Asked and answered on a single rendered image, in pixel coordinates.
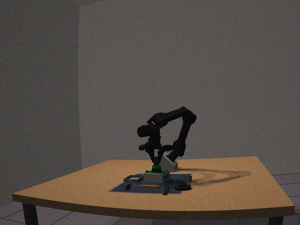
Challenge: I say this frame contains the dark blue mat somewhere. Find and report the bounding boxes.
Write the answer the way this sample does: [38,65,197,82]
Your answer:
[108,174,192,194]

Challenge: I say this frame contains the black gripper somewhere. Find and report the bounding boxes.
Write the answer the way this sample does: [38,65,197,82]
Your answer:
[139,135,172,162]

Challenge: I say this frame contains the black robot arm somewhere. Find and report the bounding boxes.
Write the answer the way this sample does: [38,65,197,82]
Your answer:
[137,106,197,162]

